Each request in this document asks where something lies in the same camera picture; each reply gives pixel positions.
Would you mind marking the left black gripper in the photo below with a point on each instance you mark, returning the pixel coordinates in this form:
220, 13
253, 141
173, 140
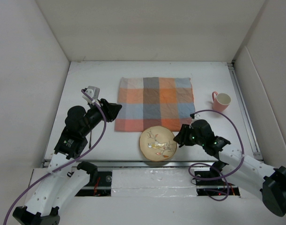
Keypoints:
110, 110

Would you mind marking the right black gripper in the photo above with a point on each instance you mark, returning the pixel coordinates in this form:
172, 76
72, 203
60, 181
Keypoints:
182, 137

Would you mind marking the beige bird pattern plate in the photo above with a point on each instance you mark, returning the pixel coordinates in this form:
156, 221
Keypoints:
157, 144

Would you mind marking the pink ceramic mug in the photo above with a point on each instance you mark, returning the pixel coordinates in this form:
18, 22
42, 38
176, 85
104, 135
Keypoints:
220, 101

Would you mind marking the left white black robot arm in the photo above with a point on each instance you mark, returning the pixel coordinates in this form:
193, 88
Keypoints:
58, 187

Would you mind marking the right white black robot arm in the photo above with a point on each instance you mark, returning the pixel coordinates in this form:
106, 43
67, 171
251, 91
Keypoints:
264, 181

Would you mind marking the checkered orange blue placemat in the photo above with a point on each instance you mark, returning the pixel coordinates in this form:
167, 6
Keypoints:
154, 101

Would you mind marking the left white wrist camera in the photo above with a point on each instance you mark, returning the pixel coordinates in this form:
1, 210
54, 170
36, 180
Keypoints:
91, 94

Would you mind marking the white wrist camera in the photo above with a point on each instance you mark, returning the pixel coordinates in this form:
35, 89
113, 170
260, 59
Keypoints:
91, 94
195, 116

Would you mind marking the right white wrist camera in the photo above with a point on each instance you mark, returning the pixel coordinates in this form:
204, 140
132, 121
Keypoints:
195, 116

